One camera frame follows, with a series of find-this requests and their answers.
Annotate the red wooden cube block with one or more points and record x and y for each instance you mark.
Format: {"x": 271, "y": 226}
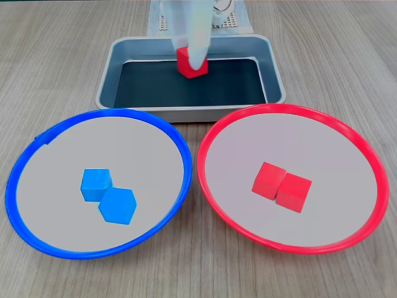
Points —
{"x": 293, "y": 192}
{"x": 184, "y": 66}
{"x": 266, "y": 181}

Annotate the blue wooden cube block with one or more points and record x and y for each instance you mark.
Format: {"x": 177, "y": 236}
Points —
{"x": 118, "y": 206}
{"x": 94, "y": 183}

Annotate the silver metal tray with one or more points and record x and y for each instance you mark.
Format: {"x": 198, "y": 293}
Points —
{"x": 124, "y": 49}

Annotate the black tray liner mat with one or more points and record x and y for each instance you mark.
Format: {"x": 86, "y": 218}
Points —
{"x": 155, "y": 87}

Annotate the translucent white sheet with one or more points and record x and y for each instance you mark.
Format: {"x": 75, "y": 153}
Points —
{"x": 153, "y": 21}

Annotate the white mesh grid mat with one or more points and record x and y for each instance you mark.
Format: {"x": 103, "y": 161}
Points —
{"x": 231, "y": 23}

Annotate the red rimmed white dish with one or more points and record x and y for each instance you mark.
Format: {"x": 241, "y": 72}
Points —
{"x": 341, "y": 186}

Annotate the blue rimmed white dish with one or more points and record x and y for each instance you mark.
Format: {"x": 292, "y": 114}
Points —
{"x": 46, "y": 186}

